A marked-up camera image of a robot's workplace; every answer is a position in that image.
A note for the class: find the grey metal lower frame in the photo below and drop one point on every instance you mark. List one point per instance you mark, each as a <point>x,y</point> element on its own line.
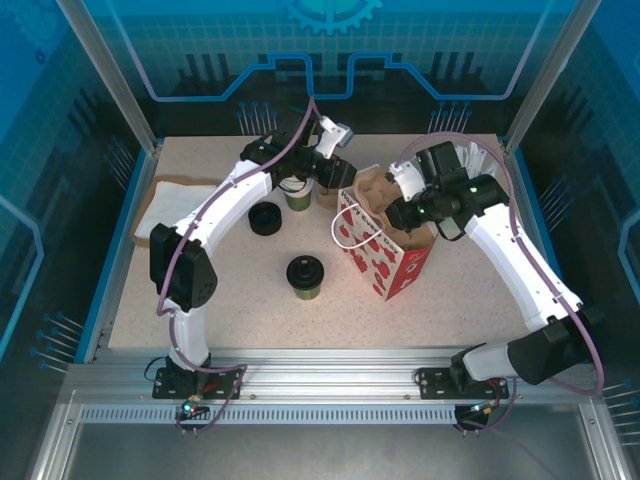
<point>325,455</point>

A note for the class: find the aluminium mounting rail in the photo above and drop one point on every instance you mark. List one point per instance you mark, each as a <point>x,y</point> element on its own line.
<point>325,375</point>

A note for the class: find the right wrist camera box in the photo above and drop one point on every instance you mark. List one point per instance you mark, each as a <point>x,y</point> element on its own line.
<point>407,182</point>

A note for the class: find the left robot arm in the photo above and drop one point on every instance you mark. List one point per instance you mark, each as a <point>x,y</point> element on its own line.
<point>235,205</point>

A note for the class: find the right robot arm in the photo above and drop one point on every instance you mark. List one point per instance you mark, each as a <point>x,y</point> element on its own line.
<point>515,270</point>

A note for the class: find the brown pulp cup carrier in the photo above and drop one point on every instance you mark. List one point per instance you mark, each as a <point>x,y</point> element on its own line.
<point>372,192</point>

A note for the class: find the white wrapped straw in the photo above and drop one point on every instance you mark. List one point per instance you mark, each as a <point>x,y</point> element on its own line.
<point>472,152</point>
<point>481,160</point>

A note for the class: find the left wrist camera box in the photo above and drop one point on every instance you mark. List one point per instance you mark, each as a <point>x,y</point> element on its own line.
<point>332,135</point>

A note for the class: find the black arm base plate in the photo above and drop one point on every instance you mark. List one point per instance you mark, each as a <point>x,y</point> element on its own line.
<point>165,387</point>
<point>432,385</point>

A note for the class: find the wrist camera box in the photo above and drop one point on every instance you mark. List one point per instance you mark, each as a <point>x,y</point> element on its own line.
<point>332,135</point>
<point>407,182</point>

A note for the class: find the white red printed paper bag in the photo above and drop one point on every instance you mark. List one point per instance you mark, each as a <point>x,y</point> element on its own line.
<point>370,260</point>

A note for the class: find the black plastic cup lid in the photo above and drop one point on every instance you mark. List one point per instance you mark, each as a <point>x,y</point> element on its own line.
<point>305,270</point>
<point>264,228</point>
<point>264,215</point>
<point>264,231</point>
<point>264,234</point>

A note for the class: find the white paper napkins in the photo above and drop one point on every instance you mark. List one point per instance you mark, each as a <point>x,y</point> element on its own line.
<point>165,205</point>

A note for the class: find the white napkins stack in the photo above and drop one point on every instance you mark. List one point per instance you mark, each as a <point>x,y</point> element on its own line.
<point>142,241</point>

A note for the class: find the blue table edge strip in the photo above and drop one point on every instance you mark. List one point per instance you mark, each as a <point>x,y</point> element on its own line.
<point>121,225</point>
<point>535,225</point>

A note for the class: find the aluminium frame post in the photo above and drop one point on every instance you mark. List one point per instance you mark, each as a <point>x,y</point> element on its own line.
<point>112,75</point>
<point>547,75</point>

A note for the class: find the small LED circuit board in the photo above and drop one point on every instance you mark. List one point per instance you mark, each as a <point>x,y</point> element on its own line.
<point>190,407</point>
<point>486,410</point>

